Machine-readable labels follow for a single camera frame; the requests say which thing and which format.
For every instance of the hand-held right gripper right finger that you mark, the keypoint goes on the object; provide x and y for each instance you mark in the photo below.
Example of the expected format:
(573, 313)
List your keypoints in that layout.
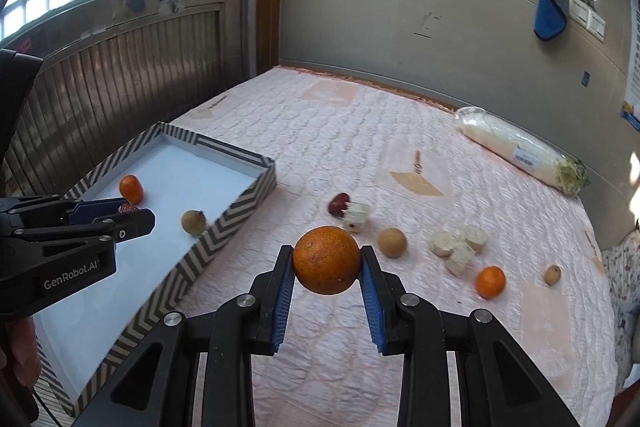
(370, 302)

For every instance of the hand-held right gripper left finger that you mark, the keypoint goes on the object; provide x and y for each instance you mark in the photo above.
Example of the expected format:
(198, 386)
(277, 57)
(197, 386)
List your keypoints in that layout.
(285, 302)

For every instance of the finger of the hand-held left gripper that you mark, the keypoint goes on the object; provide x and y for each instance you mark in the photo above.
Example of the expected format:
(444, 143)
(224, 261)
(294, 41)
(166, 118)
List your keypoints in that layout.
(95, 208)
(132, 224)

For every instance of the red jujube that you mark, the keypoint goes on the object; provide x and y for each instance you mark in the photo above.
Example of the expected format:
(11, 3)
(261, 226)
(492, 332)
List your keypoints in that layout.
(127, 208)
(338, 204)

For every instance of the small orange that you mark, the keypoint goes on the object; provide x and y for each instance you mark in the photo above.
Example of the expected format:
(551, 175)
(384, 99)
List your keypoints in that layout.
(490, 282)
(131, 189)

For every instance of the large orange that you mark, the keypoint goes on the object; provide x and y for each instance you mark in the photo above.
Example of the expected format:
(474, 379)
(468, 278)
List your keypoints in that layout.
(326, 259)

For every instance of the brown longan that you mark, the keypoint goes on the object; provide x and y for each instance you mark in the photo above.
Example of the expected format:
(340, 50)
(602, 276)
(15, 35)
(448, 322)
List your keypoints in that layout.
(392, 242)
(552, 275)
(193, 222)

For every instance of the striped cardboard box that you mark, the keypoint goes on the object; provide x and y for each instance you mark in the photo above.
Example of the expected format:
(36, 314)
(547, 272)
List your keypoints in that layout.
(200, 167)

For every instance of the person's left hand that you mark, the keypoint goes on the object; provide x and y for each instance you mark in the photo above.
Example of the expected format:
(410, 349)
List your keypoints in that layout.
(20, 352)

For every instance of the plastic-wrapped white daikon radish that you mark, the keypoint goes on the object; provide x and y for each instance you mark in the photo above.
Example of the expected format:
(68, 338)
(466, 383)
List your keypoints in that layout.
(510, 142)

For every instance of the floral quilt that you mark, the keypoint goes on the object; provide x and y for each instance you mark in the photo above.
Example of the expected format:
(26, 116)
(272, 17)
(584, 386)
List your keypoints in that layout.
(625, 307)

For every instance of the small blue wall sticker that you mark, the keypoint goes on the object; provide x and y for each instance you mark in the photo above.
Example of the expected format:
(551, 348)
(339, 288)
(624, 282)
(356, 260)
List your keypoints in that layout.
(585, 79)

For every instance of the white wall calendar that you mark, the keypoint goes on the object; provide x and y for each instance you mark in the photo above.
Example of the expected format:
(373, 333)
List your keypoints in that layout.
(633, 67)

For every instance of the white wall switch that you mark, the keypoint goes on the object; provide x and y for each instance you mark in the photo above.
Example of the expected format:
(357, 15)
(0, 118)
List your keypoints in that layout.
(596, 26)
(579, 9)

